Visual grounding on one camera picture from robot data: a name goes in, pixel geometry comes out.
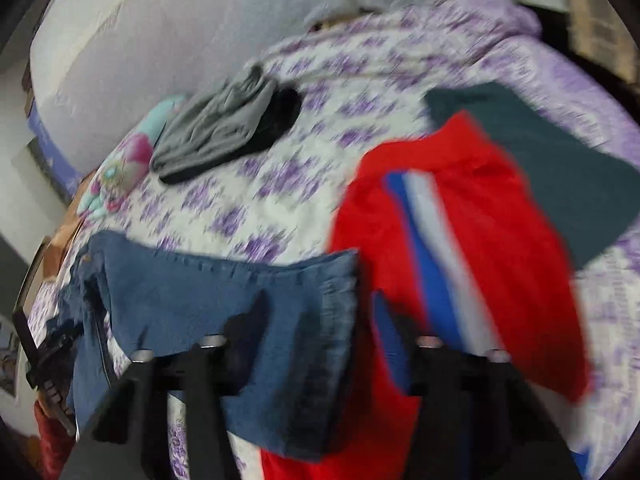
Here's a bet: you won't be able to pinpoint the blue denim jeans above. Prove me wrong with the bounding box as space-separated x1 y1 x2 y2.
48 231 358 462

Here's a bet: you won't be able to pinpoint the red sleeve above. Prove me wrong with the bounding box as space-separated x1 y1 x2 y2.
34 401 75 480

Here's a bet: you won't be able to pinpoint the brown orange pillow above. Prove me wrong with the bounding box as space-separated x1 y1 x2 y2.
42 171 96 281

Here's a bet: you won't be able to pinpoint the red track pants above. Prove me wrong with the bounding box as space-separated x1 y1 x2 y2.
262 113 588 479

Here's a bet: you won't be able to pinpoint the blue floral cloth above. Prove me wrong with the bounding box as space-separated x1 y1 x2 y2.
27 102 82 204

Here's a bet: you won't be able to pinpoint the floral folded blanket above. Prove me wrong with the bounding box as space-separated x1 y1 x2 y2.
77 96 186 219

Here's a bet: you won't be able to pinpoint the dark green folded garment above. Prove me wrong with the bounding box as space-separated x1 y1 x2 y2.
424 82 639 270

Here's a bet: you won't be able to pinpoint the grey folded garment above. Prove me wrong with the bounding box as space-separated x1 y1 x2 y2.
151 65 278 177

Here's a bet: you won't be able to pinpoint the black folded garment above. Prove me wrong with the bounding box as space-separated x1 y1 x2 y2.
158 87 303 185

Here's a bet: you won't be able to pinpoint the purple floral bed sheet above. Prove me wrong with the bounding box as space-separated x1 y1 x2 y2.
27 0 640 480

